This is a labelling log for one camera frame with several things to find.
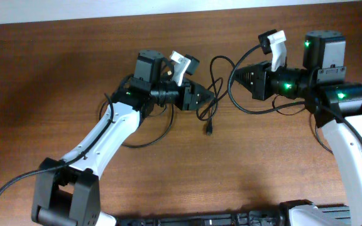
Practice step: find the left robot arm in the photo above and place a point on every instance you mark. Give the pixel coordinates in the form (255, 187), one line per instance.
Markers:
(67, 192)

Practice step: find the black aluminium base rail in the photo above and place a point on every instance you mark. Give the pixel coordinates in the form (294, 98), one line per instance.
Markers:
(296, 216)

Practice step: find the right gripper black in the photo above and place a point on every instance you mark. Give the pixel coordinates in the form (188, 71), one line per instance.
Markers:
(261, 88)

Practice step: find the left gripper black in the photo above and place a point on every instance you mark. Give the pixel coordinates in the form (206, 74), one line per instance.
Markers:
(195, 87)

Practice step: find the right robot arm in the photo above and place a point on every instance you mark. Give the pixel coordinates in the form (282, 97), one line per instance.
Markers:
(320, 88)

